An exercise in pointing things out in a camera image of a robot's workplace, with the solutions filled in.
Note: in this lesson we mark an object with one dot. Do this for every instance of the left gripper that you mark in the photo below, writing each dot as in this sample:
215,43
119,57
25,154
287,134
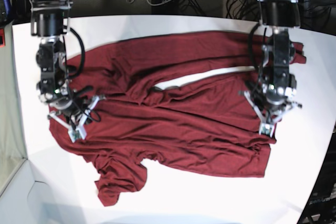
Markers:
270,102

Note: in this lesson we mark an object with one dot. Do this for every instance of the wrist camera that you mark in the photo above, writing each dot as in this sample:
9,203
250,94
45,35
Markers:
266,129
79,133

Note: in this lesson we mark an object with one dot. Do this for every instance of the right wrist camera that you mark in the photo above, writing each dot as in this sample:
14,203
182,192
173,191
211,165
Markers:
79,133

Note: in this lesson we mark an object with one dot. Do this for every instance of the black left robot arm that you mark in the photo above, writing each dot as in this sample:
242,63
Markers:
278,50

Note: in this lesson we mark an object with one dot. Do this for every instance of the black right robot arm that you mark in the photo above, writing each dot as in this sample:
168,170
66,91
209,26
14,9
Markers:
49,21

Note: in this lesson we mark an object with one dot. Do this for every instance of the dark red t-shirt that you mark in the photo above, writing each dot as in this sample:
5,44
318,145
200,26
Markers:
204,127

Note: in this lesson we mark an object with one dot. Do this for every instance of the green cloth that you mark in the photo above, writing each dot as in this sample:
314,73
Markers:
13,149

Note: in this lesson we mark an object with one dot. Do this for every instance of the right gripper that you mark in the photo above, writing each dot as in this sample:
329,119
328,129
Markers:
73,109

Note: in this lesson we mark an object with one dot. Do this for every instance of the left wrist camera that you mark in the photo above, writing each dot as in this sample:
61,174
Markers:
266,129

